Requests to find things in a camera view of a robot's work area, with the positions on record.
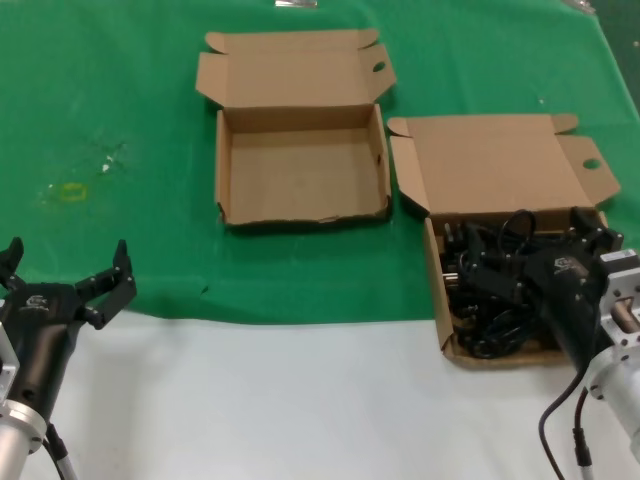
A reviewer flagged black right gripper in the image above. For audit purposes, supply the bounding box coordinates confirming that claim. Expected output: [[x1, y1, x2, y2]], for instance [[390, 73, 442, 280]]
[[466, 207, 625, 374]]

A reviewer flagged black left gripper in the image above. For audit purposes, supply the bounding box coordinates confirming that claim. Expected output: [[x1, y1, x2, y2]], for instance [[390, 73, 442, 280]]
[[0, 237, 137, 417]]

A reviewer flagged open brown cardboard box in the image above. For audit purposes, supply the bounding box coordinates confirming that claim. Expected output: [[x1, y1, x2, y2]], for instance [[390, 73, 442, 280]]
[[387, 113, 623, 372], [194, 28, 399, 234]]

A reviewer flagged green table cloth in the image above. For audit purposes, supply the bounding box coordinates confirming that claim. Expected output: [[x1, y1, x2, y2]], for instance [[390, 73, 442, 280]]
[[0, 0, 640, 327]]

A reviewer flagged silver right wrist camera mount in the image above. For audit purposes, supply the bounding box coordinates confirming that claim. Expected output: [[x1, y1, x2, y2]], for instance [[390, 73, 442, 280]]
[[598, 249, 640, 362]]

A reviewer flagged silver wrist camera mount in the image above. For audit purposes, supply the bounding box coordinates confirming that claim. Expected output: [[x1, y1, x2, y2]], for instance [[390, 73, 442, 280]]
[[598, 249, 640, 362], [0, 319, 22, 397]]

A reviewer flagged black power cord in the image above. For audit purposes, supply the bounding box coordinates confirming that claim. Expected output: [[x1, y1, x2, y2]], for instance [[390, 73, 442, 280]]
[[449, 299, 569, 361], [442, 209, 539, 284]]

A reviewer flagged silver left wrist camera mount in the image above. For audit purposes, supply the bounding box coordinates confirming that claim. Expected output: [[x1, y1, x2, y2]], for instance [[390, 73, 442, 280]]
[[0, 319, 22, 397]]

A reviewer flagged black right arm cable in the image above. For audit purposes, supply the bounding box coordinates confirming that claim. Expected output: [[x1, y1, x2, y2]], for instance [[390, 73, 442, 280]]
[[538, 369, 601, 480]]

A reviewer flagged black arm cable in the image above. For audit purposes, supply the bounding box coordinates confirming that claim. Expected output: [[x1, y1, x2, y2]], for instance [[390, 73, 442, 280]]
[[42, 422, 79, 480], [538, 369, 601, 480]]

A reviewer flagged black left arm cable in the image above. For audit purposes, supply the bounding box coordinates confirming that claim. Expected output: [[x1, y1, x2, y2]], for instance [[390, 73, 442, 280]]
[[42, 422, 79, 480]]

